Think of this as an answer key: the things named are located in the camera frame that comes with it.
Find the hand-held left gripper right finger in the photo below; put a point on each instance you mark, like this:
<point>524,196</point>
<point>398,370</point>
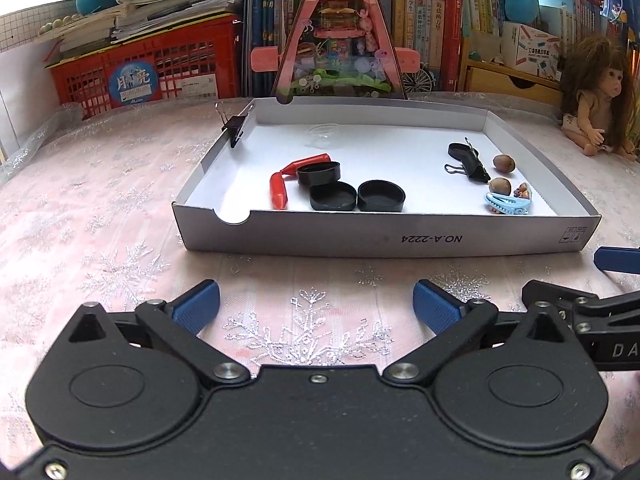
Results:
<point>434,307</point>

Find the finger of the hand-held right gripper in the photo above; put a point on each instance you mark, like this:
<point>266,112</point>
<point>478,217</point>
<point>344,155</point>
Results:
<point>617,260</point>
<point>547,295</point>

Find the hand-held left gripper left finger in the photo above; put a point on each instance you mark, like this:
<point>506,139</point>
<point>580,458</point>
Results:
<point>197,306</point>

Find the blue hair clip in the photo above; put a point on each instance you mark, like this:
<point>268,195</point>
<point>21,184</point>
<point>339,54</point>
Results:
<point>507,204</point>

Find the small brown trinket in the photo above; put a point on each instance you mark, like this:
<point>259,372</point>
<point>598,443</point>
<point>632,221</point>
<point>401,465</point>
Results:
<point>523,191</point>

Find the brown nut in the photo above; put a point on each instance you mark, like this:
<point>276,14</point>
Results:
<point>503,163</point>
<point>499,186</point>

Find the black round lid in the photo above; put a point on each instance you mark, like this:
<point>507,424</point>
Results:
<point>332,196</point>
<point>381,195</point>
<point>319,174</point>
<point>457,150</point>

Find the red toy chili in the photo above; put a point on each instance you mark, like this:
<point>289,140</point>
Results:
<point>307,162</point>
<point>278,191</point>

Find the black binder clip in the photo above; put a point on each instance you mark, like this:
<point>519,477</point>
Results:
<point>235,125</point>
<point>475,167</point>

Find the white cardboard box lid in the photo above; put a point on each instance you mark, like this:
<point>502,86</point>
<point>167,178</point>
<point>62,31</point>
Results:
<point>380,160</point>

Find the clear plastic piece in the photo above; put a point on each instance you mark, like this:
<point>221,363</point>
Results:
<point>323,134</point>

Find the pink snowflake tablecloth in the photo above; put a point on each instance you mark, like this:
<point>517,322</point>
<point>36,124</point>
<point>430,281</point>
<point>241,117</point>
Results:
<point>100,240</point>

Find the long-haired baby doll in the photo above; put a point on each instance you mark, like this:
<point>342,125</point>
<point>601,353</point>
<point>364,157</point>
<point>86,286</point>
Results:
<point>602,95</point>

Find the wooden drawer box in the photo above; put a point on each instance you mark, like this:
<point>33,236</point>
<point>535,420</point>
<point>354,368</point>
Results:
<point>505,82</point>

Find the white printed carton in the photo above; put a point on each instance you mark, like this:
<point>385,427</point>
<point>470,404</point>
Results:
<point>532,50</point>

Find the miniature bicycle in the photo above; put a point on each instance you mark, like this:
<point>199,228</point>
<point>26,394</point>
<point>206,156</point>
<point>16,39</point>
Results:
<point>419,80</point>

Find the red plastic crate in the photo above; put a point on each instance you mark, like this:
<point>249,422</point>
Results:
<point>145,72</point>

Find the blue pompom ball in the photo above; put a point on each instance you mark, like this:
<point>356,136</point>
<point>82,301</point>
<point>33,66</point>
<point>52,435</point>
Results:
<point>521,4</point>

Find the row of upright books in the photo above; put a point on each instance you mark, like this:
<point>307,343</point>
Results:
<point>440,20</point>

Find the pink triangular miniature dollhouse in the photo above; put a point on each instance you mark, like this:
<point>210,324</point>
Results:
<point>337,35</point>

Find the row of blue books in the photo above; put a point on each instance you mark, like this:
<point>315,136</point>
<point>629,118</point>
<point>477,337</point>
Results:
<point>270,20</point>

